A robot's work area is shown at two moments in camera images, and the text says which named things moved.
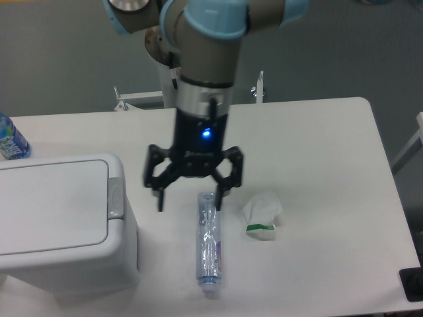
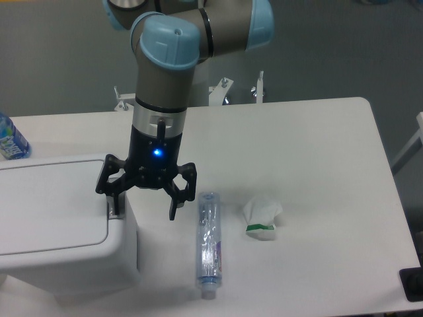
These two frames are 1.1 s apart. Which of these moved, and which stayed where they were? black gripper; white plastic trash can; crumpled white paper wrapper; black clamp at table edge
Moved: black gripper
Stayed: black clamp at table edge; white plastic trash can; crumpled white paper wrapper
